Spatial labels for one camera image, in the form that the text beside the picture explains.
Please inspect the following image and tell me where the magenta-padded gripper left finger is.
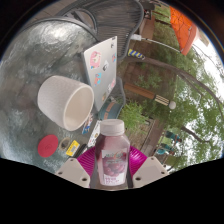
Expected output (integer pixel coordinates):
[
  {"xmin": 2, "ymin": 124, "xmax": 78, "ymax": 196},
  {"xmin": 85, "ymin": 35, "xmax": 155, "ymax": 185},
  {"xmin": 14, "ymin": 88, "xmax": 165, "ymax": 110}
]
[{"xmin": 54, "ymin": 145, "xmax": 98, "ymax": 188}]

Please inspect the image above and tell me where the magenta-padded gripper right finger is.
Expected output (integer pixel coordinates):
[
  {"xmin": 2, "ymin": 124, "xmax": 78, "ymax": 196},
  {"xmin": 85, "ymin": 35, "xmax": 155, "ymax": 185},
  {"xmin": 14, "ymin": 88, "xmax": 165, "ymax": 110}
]
[{"xmin": 129, "ymin": 145, "xmax": 169, "ymax": 188}]

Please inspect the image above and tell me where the pink juice bottle white cap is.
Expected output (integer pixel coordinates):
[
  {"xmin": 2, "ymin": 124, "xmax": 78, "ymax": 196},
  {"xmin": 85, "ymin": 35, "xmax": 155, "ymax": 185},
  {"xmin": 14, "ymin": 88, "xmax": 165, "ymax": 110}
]
[{"xmin": 94, "ymin": 118, "xmax": 131, "ymax": 186}]

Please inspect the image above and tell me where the person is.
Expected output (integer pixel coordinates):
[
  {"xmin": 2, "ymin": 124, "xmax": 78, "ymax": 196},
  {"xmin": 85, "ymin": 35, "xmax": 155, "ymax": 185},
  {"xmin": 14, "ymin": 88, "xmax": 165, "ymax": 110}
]
[
  {"xmin": 160, "ymin": 141, "xmax": 177, "ymax": 150},
  {"xmin": 155, "ymin": 147, "xmax": 172, "ymax": 157},
  {"xmin": 165, "ymin": 130, "xmax": 183, "ymax": 142}
]

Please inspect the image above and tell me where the yellow card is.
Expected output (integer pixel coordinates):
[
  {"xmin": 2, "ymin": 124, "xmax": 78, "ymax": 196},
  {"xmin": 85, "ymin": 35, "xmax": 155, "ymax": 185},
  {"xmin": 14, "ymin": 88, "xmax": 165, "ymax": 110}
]
[{"xmin": 65, "ymin": 139, "xmax": 81, "ymax": 157}]

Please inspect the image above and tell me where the flat round red coaster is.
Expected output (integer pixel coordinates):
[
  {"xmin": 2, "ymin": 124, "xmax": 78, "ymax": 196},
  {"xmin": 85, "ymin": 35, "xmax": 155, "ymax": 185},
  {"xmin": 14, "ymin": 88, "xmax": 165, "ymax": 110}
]
[{"xmin": 37, "ymin": 134, "xmax": 60, "ymax": 158}]

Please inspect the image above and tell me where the white sticker sheet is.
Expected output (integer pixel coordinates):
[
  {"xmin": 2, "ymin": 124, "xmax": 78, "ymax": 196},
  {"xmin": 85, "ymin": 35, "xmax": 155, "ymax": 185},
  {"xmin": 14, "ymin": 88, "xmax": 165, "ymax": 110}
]
[{"xmin": 87, "ymin": 120, "xmax": 102, "ymax": 148}]

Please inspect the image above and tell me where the small colourful card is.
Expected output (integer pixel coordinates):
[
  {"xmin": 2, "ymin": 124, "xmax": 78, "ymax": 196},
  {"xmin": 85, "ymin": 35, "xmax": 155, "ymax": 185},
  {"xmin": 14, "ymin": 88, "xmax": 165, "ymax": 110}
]
[{"xmin": 81, "ymin": 113, "xmax": 95, "ymax": 135}]

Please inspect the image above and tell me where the green plant in teal pot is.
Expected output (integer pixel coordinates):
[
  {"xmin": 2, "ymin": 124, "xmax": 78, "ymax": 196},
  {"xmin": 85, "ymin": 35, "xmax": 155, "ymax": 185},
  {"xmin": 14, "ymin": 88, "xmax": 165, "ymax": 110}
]
[{"xmin": 98, "ymin": 99, "xmax": 151, "ymax": 131}]

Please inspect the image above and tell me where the white ceramic cup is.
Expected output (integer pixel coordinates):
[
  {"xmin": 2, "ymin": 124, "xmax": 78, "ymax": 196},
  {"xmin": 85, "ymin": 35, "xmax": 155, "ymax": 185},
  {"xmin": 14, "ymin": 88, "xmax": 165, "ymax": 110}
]
[{"xmin": 36, "ymin": 75, "xmax": 95, "ymax": 132}]

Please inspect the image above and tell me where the leaning tree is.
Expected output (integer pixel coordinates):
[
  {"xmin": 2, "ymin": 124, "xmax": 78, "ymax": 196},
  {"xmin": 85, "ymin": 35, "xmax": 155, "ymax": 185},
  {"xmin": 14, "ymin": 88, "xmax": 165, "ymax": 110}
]
[{"xmin": 125, "ymin": 49, "xmax": 224, "ymax": 134}]

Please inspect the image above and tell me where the silver laptop with stickers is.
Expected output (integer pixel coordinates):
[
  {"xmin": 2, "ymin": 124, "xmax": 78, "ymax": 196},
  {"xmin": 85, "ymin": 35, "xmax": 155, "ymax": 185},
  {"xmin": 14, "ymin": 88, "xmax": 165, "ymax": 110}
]
[{"xmin": 82, "ymin": 35, "xmax": 119, "ymax": 113}]

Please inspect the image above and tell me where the blue yellow striped cone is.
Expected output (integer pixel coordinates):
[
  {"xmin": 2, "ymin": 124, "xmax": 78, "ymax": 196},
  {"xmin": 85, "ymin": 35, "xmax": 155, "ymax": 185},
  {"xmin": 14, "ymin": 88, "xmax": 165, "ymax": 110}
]
[{"xmin": 127, "ymin": 48, "xmax": 147, "ymax": 61}]

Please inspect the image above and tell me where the wooden bench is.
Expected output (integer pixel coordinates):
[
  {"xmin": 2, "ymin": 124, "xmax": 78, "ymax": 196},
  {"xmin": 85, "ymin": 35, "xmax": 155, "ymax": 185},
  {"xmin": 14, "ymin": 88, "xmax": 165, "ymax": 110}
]
[{"xmin": 143, "ymin": 13, "xmax": 158, "ymax": 41}]

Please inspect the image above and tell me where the orange canopy with white pole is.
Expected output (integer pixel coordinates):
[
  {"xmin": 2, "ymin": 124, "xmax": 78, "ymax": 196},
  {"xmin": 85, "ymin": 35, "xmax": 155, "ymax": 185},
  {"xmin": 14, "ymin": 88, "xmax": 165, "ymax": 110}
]
[{"xmin": 129, "ymin": 5, "xmax": 199, "ymax": 56}]

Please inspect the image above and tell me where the small brown ring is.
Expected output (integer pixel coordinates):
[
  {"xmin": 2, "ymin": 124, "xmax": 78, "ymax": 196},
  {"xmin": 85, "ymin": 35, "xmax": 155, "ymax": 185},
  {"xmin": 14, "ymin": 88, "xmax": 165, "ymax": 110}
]
[{"xmin": 58, "ymin": 138, "xmax": 71, "ymax": 151}]

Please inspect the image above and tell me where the striped lamp post white globe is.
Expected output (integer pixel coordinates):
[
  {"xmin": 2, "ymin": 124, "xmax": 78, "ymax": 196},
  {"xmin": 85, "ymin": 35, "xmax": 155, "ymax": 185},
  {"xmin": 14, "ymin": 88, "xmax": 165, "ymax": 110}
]
[{"xmin": 123, "ymin": 82, "xmax": 177, "ymax": 111}]

